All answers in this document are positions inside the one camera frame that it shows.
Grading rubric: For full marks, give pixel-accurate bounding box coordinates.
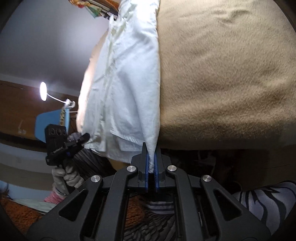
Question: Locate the white cotton garment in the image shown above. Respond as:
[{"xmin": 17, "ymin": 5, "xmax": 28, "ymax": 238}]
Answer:
[{"xmin": 76, "ymin": 1, "xmax": 161, "ymax": 173}]

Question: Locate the grey pleated skirt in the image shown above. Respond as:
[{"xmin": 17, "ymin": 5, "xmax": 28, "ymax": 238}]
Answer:
[{"xmin": 74, "ymin": 148, "xmax": 296, "ymax": 241}]

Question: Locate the beige bed blanket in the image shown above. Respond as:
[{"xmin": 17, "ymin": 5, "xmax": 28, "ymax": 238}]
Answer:
[{"xmin": 76, "ymin": 0, "xmax": 296, "ymax": 151}]

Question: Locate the left hand in grey glove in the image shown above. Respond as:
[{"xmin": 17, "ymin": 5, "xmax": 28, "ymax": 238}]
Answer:
[{"xmin": 52, "ymin": 144, "xmax": 84, "ymax": 198}]

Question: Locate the blue chair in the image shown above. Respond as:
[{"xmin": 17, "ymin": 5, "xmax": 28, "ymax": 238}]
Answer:
[{"xmin": 35, "ymin": 109, "xmax": 70, "ymax": 143}]

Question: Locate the white desk lamp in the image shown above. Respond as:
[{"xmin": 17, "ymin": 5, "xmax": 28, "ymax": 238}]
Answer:
[{"xmin": 39, "ymin": 81, "xmax": 76, "ymax": 109}]

